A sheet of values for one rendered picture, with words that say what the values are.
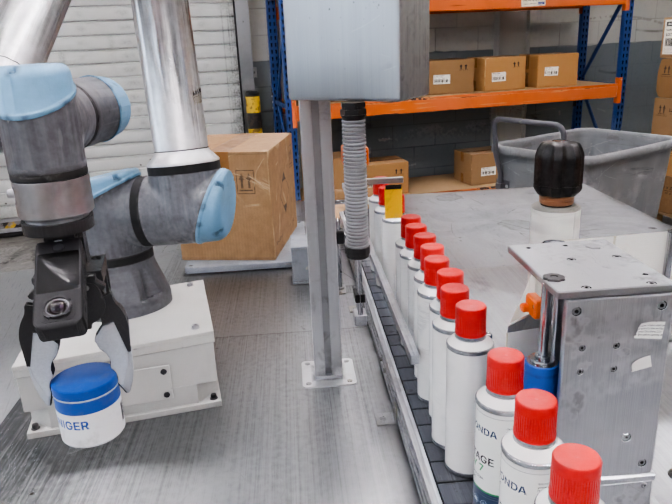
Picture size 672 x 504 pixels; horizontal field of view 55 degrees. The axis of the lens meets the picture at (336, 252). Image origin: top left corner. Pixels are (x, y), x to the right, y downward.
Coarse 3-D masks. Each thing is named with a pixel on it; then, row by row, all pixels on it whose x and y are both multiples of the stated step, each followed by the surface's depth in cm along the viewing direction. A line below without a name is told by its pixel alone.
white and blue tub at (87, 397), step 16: (80, 368) 73; (96, 368) 73; (64, 384) 70; (80, 384) 70; (96, 384) 69; (112, 384) 71; (64, 400) 68; (80, 400) 68; (96, 400) 69; (112, 400) 71; (64, 416) 69; (80, 416) 69; (96, 416) 70; (112, 416) 71; (64, 432) 70; (80, 432) 70; (96, 432) 70; (112, 432) 71
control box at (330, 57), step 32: (288, 0) 83; (320, 0) 81; (352, 0) 78; (384, 0) 76; (416, 0) 79; (288, 32) 84; (320, 32) 82; (352, 32) 80; (384, 32) 78; (416, 32) 80; (288, 64) 86; (320, 64) 83; (352, 64) 81; (384, 64) 79; (416, 64) 82; (320, 96) 85; (352, 96) 82; (384, 96) 80; (416, 96) 83
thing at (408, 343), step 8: (344, 192) 179; (376, 256) 123; (376, 264) 119; (376, 272) 116; (384, 280) 111; (384, 288) 108; (384, 296) 107; (392, 296) 104; (392, 304) 101; (392, 312) 99; (400, 312) 98; (400, 320) 95; (400, 328) 93; (400, 336) 93; (408, 336) 90; (408, 344) 88; (408, 352) 86; (416, 352) 85; (416, 360) 85
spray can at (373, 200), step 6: (378, 186) 132; (372, 198) 133; (378, 198) 132; (372, 204) 133; (378, 204) 132; (372, 210) 133; (372, 216) 134; (372, 222) 134; (372, 228) 135; (372, 234) 135; (372, 240) 136; (372, 270) 138
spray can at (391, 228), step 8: (384, 216) 119; (384, 224) 119; (392, 224) 118; (400, 224) 117; (384, 232) 119; (392, 232) 118; (400, 232) 118; (384, 240) 120; (392, 240) 118; (384, 248) 120; (392, 248) 119; (384, 256) 121; (392, 256) 120; (384, 264) 121; (392, 264) 120; (384, 272) 122; (392, 272) 121; (392, 280) 121; (392, 288) 122
